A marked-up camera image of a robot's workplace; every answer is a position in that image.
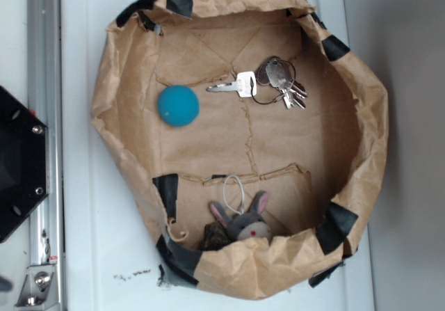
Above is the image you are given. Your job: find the dark brown rock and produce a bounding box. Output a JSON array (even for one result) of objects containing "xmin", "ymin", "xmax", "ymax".
[{"xmin": 200, "ymin": 221, "xmax": 232, "ymax": 251}]

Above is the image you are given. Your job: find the blue foam ball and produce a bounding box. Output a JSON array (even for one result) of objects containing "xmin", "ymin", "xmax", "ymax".
[{"xmin": 157, "ymin": 85, "xmax": 200, "ymax": 127}]

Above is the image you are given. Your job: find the grey plush bunny keychain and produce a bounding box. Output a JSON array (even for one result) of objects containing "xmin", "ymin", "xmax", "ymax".
[{"xmin": 209, "ymin": 175, "xmax": 273, "ymax": 243}]

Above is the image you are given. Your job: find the aluminium rail frame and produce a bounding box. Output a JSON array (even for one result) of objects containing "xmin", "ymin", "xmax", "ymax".
[{"xmin": 27, "ymin": 0, "xmax": 67, "ymax": 310}]

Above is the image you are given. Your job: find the brown paper bag bin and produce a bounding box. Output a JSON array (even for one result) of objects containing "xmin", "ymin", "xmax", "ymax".
[{"xmin": 91, "ymin": 0, "xmax": 389, "ymax": 300}]

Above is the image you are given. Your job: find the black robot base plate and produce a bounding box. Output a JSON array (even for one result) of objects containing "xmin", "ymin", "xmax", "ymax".
[{"xmin": 1, "ymin": 88, "xmax": 48, "ymax": 243}]

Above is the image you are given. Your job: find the silver key bunch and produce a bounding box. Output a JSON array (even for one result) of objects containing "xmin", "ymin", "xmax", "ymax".
[{"xmin": 206, "ymin": 56, "xmax": 308, "ymax": 109}]

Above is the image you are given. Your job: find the metal corner bracket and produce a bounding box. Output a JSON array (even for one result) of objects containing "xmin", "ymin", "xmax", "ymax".
[{"xmin": 14, "ymin": 264, "xmax": 58, "ymax": 310}]

